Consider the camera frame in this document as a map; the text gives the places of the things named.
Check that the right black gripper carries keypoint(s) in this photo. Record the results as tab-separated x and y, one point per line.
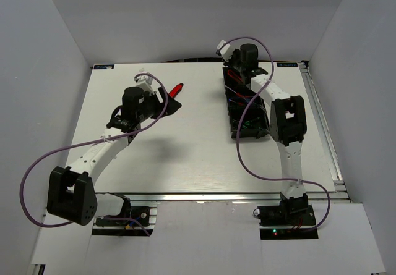
236	53

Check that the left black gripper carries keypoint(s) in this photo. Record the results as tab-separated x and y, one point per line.
169	106

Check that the blue handled screwdriver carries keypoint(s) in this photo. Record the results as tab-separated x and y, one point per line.
233	96

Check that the green black precision screwdriver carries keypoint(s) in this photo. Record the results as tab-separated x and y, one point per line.
252	122

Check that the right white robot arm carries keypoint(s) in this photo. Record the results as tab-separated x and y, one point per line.
287	121

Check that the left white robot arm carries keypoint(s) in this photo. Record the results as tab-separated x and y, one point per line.
71	194

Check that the blue label sticker right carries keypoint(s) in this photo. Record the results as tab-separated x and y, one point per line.
287	64

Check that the blue label sticker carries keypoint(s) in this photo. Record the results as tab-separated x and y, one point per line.
103	66
287	64

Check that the black three-compartment tray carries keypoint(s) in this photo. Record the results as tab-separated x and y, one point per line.
257	109

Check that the blue label sticker left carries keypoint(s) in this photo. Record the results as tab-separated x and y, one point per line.
103	66

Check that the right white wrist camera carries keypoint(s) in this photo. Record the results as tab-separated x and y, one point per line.
225	50

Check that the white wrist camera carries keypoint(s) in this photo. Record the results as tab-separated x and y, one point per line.
144	82
225	50

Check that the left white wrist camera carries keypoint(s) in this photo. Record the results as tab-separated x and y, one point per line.
144	82

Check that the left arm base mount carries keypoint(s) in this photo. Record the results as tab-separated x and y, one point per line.
136	219

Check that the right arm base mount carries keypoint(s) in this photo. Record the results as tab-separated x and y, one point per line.
291	219

